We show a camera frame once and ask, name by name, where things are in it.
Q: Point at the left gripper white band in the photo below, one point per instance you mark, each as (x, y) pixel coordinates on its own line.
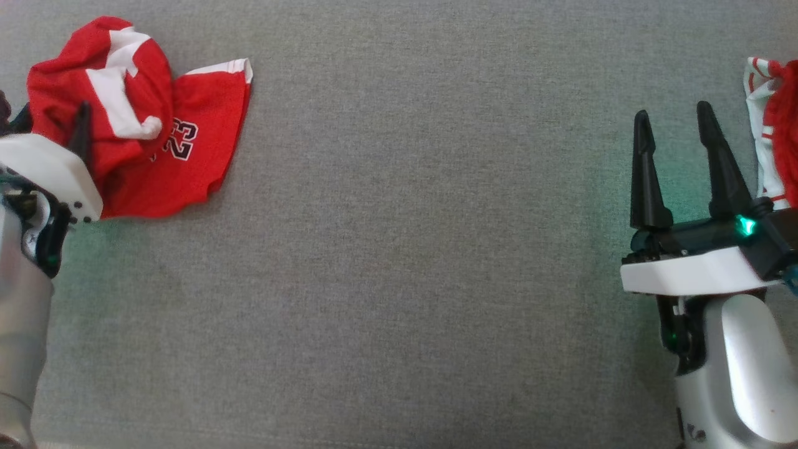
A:
(43, 165)

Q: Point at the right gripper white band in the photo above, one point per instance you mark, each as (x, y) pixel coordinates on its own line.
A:
(686, 271)

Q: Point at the red Bulls 23 jersey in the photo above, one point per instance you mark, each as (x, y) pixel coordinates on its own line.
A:
(782, 125)

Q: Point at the red Bulls 23 shorts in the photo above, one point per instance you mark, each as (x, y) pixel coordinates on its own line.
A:
(199, 143)

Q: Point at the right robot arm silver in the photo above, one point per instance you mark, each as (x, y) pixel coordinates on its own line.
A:
(742, 374)

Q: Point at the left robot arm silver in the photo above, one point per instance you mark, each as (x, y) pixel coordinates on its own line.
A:
(22, 324)

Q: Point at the grey sofa seat cushion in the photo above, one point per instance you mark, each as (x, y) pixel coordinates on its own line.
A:
(405, 249)

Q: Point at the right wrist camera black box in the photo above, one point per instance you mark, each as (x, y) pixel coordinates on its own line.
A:
(776, 240)

